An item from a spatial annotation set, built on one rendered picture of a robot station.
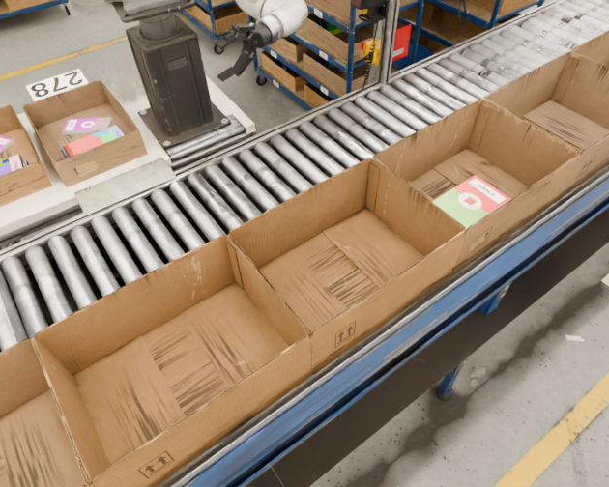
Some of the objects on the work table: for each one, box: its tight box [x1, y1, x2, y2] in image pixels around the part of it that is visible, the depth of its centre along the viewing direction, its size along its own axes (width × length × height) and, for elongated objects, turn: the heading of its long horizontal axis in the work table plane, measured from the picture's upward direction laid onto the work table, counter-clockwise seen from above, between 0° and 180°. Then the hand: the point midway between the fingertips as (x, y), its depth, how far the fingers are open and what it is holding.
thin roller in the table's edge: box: [170, 127, 244, 160], centre depth 163 cm, size 2×28×2 cm, turn 125°
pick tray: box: [0, 105, 52, 215], centre depth 150 cm, size 28×38×10 cm
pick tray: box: [22, 80, 148, 187], centre depth 159 cm, size 28×38×10 cm
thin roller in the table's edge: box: [167, 123, 241, 157], centre depth 164 cm, size 2×28×2 cm, turn 125°
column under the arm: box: [126, 14, 232, 151], centre depth 158 cm, size 26×26×33 cm
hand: (220, 61), depth 154 cm, fingers open, 13 cm apart
